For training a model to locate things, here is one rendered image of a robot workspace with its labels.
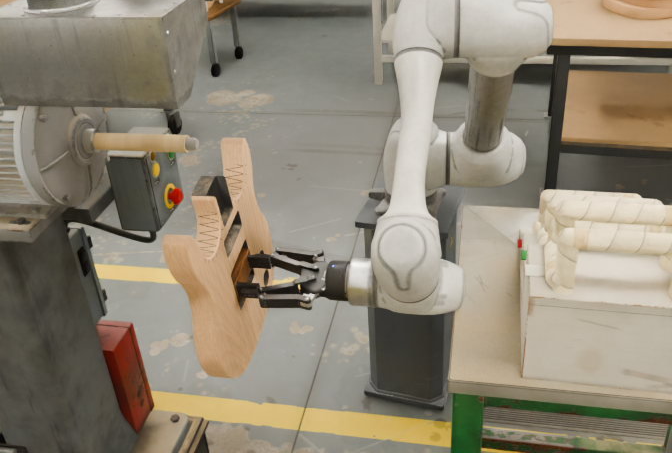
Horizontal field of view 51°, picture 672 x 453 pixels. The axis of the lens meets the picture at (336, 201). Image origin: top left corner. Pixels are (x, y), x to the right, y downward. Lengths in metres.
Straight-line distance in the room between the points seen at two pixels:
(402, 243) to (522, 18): 0.60
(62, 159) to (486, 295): 0.83
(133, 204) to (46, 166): 0.40
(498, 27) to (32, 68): 0.86
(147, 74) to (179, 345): 1.82
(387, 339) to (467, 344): 1.04
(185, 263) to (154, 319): 1.83
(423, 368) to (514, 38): 1.23
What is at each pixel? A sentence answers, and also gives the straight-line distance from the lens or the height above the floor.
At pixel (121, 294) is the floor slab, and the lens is 3.16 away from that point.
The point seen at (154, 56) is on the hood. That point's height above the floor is 1.47.
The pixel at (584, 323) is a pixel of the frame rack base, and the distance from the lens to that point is 1.17.
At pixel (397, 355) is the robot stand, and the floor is 0.20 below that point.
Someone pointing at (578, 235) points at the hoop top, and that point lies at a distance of 1.09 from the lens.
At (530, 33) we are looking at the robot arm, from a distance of 1.50.
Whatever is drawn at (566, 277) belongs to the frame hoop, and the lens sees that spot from 1.13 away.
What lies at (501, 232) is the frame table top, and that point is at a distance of 1.60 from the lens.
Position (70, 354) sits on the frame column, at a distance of 1.76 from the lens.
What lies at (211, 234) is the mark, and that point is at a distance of 1.26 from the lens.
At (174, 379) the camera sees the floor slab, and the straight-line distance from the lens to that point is 2.68.
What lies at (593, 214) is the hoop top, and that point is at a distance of 1.17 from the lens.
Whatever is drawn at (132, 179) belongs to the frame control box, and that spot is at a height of 1.06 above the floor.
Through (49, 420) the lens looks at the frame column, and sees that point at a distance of 1.83.
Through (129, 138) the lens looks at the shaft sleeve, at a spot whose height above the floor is 1.26.
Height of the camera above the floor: 1.79
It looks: 30 degrees down
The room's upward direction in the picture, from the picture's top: 4 degrees counter-clockwise
